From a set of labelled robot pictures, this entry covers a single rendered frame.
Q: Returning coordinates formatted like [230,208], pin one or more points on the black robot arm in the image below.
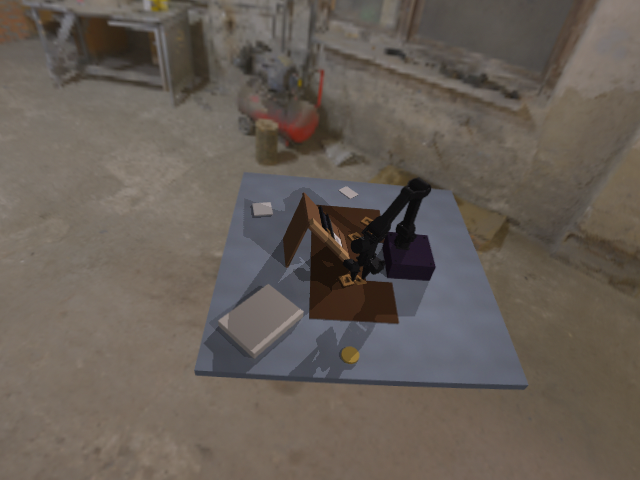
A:
[381,225]

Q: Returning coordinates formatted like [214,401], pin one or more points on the olive-yellow flat round disc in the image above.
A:
[350,354]

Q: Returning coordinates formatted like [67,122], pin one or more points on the white square tile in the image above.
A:
[261,209]

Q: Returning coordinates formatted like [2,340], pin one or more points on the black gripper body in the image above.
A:
[353,266]

